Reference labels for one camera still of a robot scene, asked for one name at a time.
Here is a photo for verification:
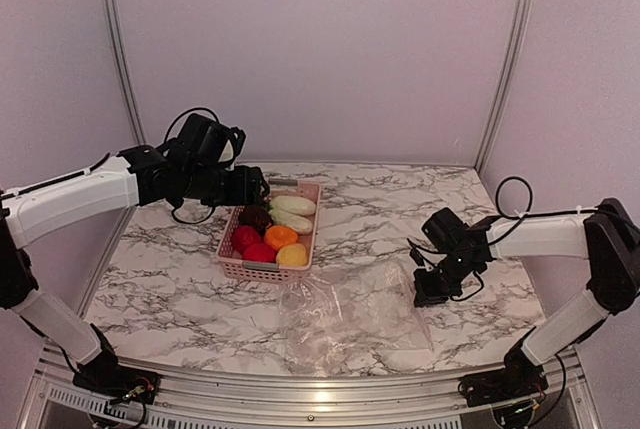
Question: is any dark purple pepper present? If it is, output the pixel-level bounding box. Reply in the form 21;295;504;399
238;205;273;234

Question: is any aluminium corner post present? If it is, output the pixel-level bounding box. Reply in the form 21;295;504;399
102;0;147;145
474;0;532;174

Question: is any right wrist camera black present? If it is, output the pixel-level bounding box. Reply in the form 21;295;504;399
421;208;469;254

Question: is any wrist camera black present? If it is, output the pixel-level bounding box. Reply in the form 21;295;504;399
177;114;246;170
421;208;469;254

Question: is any right aluminium corner post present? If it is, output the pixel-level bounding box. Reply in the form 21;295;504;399
474;0;532;174

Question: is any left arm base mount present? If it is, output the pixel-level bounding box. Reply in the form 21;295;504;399
73;349;160;405

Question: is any left aluminium corner post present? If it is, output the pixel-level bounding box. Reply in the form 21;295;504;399
102;0;147;145

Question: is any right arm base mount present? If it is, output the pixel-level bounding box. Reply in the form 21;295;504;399
458;348;549;407

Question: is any white cabbage lower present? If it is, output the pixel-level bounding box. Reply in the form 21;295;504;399
269;209;313;235

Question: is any pink plastic basket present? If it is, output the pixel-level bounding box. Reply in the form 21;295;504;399
216;179;322;284

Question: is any white cabbage upper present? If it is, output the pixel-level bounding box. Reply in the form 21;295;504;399
270;195;317;216

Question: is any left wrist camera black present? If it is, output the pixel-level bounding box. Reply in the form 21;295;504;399
177;114;246;170

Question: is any red pepper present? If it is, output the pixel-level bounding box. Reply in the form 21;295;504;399
231;225;263;254
242;243;277;263

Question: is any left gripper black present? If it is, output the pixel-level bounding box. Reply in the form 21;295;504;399
182;163;270;207

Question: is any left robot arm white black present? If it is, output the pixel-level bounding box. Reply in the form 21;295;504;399
1;146;270;394

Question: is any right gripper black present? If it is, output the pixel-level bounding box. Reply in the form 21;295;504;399
414;252;479;306

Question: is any white cabbage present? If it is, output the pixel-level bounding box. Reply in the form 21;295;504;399
270;195;317;216
269;209;313;235

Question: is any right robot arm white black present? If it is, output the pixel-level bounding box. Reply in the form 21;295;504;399
414;198;639;397

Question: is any clear zip top bag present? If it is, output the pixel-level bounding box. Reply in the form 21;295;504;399
278;262;434;377

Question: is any orange pepper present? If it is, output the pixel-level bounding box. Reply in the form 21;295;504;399
264;225;299;252

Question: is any yellow pepper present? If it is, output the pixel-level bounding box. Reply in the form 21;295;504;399
276;243;309;267

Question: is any red pepper front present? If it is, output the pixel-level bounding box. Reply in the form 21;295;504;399
242;243;277;263

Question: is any aluminium front rail frame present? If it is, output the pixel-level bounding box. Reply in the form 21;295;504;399
15;344;602;428

